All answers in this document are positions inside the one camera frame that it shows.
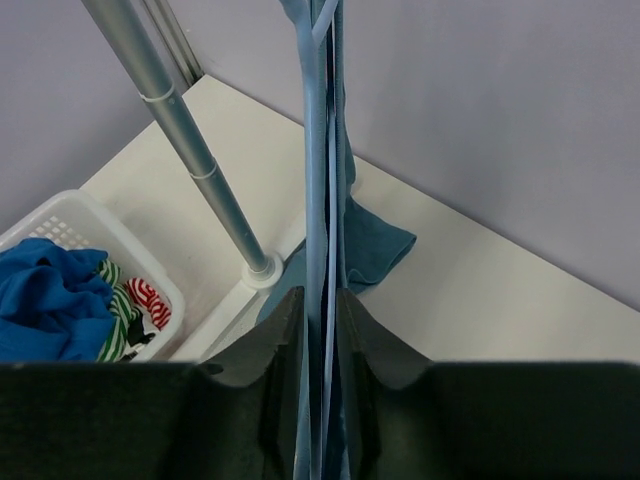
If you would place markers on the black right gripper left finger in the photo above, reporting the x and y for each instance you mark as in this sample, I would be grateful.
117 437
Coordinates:
252 410

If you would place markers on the teal tank top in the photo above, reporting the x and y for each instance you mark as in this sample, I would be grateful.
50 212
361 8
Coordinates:
372 248

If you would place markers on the white clothes rack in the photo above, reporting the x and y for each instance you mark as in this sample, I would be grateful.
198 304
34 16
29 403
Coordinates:
123 30

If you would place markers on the royal blue tank top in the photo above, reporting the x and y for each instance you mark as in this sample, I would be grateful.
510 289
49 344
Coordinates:
54 304

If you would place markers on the blue hanger of teal top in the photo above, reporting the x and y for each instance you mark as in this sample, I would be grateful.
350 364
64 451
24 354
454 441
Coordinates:
319 32

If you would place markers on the black striped tank top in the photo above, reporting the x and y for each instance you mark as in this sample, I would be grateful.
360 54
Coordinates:
139 336

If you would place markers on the green striped tank top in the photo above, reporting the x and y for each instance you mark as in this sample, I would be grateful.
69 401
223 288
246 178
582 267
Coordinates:
121 308

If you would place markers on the red striped tank top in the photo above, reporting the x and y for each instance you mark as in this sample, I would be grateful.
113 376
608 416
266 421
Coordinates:
146 296

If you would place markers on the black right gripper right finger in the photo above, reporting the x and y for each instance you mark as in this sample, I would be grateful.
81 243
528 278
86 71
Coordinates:
383 396

